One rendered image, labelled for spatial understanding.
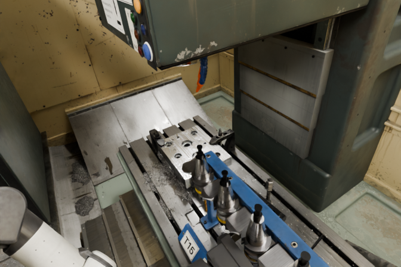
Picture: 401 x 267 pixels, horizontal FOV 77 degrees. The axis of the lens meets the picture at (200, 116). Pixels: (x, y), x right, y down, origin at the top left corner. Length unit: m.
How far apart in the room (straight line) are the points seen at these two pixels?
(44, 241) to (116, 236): 0.56
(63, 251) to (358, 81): 1.00
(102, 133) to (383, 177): 1.66
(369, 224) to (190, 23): 1.31
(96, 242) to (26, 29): 1.20
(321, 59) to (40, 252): 0.99
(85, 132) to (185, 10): 1.48
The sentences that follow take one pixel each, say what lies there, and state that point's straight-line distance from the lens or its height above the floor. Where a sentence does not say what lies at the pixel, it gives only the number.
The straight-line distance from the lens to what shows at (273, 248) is 0.61.
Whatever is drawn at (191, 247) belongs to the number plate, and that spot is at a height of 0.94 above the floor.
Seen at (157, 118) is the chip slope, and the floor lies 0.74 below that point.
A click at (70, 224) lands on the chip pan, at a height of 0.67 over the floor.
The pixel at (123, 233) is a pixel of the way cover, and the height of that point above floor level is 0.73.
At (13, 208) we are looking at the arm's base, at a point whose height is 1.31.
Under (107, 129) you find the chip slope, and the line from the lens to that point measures 1.84.
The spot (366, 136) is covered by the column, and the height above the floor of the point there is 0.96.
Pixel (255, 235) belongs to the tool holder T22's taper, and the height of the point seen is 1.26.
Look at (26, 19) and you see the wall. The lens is 1.76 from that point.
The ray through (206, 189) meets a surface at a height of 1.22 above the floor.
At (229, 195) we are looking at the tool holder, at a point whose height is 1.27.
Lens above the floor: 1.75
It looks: 34 degrees down
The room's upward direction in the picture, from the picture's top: 6 degrees counter-clockwise
